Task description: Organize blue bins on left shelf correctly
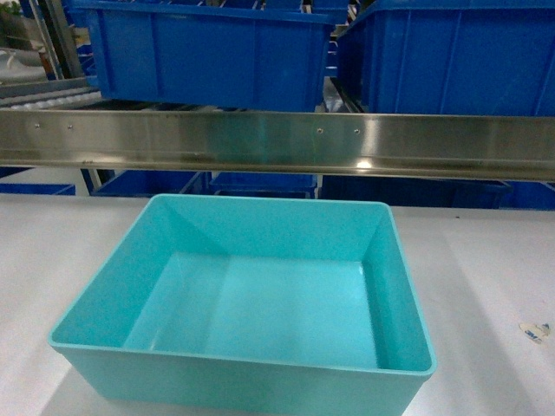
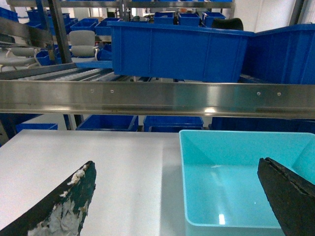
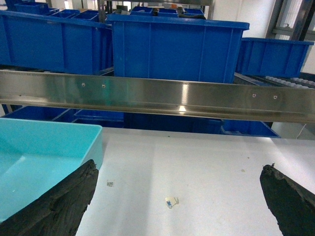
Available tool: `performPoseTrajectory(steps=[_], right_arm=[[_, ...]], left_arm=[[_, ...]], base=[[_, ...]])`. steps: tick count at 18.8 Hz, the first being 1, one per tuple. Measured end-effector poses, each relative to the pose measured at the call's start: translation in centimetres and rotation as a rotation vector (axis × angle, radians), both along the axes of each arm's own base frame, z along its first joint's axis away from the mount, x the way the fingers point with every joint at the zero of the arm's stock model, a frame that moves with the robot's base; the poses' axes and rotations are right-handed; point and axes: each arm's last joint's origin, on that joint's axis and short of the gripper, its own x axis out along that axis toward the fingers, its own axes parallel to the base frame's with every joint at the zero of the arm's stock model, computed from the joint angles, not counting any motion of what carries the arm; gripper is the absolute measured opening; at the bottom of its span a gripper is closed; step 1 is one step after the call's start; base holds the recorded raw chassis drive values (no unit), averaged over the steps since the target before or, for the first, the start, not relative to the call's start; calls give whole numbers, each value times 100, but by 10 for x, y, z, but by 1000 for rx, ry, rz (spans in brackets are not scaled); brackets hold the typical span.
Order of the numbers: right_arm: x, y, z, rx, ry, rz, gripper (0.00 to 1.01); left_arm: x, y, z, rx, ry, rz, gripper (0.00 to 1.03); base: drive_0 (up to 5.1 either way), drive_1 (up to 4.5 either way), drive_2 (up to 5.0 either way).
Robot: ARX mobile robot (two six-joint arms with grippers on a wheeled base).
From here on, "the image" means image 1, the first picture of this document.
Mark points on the blue bin below rail left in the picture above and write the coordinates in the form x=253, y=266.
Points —
x=145, y=184

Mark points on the blue bin shelf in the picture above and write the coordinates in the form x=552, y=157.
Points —
x=451, y=57
x=193, y=53

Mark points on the blue bin upper shelf centre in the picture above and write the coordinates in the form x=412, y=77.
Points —
x=193, y=53

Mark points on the blue bin below rail centre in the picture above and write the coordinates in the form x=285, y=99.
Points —
x=267, y=185

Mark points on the teal plastic bin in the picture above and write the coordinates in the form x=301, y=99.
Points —
x=268, y=305

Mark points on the blue bin upper shelf right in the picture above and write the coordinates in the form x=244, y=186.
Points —
x=451, y=57

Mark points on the stainless steel shelf rail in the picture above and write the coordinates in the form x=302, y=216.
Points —
x=394, y=145

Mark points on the blue bin below rail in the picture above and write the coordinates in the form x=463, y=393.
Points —
x=267, y=185
x=145, y=184

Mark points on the torn 3M tape piece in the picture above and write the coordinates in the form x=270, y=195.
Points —
x=537, y=333

